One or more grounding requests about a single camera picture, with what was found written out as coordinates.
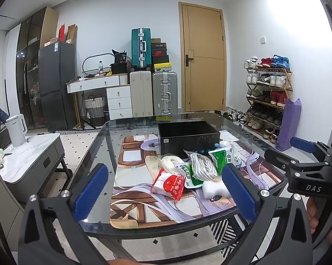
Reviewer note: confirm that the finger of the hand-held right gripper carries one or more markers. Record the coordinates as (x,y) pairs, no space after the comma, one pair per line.
(301,144)
(278,157)

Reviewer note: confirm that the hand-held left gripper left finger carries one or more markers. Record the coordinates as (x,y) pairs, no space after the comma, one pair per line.
(90,190)

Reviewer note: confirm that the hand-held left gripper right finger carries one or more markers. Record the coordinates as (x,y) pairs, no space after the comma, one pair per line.
(239,196)

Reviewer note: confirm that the white foam block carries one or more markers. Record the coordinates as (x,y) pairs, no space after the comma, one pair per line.
(214,189)

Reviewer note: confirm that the green white packet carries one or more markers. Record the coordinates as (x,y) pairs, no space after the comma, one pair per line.
(220,158)
(192,175)

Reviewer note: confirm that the red white packet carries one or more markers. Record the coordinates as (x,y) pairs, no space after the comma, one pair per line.
(168,185)

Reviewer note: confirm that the black cardboard box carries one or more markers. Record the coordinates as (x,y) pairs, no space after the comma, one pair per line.
(188,138)

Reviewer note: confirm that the beige ribbon coil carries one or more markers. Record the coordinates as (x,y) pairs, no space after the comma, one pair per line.
(168,162)

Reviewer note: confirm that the person's right hand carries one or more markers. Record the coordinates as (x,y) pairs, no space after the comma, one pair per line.
(313,215)

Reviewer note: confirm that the purple bag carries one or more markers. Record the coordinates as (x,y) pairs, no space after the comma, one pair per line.
(289,124)

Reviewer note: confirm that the black white striped rug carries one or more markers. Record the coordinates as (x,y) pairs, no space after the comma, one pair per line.
(226,234)

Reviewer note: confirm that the printed desk mat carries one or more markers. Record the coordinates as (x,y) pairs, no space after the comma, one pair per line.
(132,176)

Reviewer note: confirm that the white paper sheet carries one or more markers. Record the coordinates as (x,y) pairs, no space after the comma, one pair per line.
(228,135)

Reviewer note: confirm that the wooden shoe rack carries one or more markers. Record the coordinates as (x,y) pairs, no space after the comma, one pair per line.
(289,85)

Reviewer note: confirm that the scattered loose shoes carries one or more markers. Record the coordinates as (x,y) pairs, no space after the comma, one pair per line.
(232,116)

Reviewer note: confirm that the grey marble side table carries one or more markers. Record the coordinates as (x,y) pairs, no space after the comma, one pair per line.
(30,160)

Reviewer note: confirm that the shoe rack with shoes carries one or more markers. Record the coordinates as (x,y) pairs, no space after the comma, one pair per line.
(265,80)

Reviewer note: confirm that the woven laundry basket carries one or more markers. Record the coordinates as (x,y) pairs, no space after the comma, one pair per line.
(95,110)

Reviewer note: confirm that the white desk with drawers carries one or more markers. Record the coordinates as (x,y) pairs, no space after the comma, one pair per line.
(119,99)

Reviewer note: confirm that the white electric kettle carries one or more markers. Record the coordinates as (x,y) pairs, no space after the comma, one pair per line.
(16,129)

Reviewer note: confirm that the beige suitcase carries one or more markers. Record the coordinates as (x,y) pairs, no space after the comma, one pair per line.
(141,93)

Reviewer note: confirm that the dark grey refrigerator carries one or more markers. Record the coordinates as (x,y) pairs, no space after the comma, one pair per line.
(57,85)

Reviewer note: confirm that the silver suitcase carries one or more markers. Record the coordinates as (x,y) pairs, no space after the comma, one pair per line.
(164,93)

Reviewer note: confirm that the plastic water bottle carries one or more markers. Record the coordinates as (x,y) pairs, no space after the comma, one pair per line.
(101,69)

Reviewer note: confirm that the black storage box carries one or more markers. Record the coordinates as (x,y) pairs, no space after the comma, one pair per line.
(119,68)

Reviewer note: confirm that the wooden door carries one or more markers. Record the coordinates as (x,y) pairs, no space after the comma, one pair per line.
(204,47)

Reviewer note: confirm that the black bag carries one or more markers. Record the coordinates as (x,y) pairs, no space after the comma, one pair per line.
(119,56)

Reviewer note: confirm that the yellow black shoe box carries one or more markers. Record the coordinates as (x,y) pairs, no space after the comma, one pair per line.
(163,67)

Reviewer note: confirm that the tall glass door cabinet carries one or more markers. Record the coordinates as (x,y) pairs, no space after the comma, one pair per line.
(27,60)

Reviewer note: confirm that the teal suitcase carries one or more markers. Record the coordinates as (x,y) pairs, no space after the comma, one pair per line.
(137,49)

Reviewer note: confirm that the small cardboard box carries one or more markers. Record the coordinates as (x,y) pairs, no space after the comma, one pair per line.
(50,42)

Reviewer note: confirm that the red black shoe box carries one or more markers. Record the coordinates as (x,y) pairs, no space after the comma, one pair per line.
(160,53)

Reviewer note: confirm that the tall brown cardboard box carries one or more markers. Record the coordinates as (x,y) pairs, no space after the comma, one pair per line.
(71,34)

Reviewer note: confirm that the oval metal frame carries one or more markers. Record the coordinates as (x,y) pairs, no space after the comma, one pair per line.
(84,60)

